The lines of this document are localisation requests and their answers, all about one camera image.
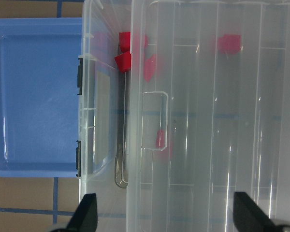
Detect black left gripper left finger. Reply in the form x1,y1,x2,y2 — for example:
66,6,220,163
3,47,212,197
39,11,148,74
66,193,98,232

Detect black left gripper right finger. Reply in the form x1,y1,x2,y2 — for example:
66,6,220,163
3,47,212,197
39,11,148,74
233,191,277,232

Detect red block with stud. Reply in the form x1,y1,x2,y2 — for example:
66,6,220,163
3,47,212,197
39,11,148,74
156,130,173,159

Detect clear plastic box lid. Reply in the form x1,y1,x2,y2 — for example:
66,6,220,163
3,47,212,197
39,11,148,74
126,0,290,232

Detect blue plastic tray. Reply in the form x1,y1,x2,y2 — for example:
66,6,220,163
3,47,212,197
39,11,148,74
0,18,82,177

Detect clear plastic storage box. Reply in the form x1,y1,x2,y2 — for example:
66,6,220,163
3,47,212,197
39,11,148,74
76,0,131,232

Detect red block tilted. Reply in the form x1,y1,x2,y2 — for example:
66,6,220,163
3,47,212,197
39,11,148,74
114,51,158,83

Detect red block far right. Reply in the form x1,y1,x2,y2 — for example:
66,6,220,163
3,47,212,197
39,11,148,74
217,34,242,55

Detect red block upper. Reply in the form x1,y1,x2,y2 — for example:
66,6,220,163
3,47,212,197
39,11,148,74
118,31,148,54

